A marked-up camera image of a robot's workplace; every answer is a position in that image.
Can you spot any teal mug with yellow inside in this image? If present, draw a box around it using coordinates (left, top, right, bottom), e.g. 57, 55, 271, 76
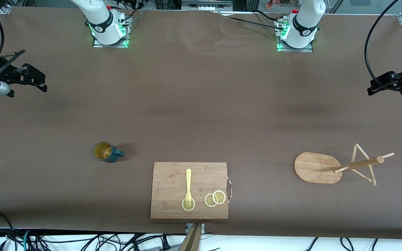
94, 141, 125, 163

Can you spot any wooden mug rack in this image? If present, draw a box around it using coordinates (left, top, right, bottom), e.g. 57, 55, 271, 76
294, 143, 395, 187

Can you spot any yellow plastic fork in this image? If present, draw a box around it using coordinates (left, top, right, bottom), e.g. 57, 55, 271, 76
185, 169, 192, 207

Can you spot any grey power strip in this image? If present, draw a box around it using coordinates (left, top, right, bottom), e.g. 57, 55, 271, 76
182, 0, 233, 12

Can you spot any lemon slice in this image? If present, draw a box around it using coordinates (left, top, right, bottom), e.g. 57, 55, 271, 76
212, 190, 226, 205
181, 197, 195, 212
204, 193, 218, 208

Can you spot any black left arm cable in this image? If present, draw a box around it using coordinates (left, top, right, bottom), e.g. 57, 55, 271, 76
364, 0, 402, 92

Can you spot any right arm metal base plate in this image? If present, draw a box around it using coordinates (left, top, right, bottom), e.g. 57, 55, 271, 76
92, 16, 131, 48

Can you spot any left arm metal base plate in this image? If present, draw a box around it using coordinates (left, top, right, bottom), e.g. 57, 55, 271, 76
276, 19, 314, 53

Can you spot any short black tabletop cable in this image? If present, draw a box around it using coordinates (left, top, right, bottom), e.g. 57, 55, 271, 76
254, 9, 282, 21

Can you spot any long black tabletop cable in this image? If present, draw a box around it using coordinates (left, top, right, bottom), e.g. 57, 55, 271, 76
220, 13, 287, 31

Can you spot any teal floor cable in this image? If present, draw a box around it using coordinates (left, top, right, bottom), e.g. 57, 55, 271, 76
23, 229, 34, 251

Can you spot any wooden cutting board metal handle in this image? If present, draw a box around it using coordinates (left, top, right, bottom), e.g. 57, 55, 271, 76
150, 162, 233, 220

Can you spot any metal clamp bracket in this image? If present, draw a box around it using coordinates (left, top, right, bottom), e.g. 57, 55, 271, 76
185, 223, 205, 235

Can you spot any wooden post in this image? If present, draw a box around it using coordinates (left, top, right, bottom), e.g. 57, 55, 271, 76
178, 223, 202, 251

